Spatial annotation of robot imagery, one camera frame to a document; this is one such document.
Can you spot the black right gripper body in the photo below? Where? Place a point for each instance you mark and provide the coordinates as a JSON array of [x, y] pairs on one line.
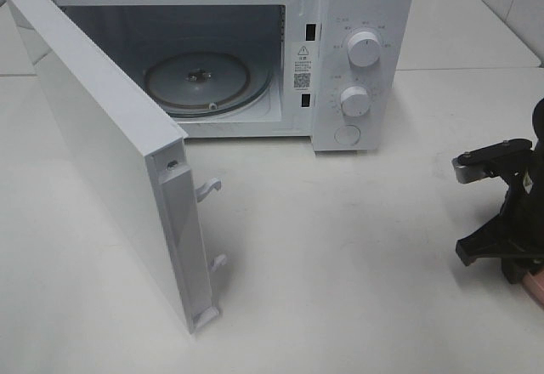
[[520, 166]]

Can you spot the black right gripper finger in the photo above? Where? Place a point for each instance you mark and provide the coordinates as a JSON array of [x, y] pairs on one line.
[[498, 238], [515, 270]]

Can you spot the pink round plate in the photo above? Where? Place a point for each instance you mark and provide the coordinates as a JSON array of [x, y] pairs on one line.
[[534, 285]]

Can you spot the round white door button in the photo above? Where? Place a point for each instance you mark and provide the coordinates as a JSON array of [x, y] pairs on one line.
[[347, 135]]

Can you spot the white microwave door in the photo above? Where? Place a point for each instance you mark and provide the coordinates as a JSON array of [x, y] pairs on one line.
[[130, 151]]

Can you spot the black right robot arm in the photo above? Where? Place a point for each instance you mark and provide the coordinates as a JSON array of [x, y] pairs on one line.
[[539, 119]]

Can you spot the lower white timer knob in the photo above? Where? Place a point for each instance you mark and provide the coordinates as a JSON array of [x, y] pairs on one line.
[[355, 101]]

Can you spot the upper white power knob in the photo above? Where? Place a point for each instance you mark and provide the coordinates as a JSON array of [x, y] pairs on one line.
[[364, 48]]

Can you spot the white microwave oven body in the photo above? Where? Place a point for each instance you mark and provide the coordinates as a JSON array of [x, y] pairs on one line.
[[302, 41]]

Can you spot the glass microwave turntable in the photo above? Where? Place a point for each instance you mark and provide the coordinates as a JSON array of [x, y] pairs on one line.
[[201, 84]]

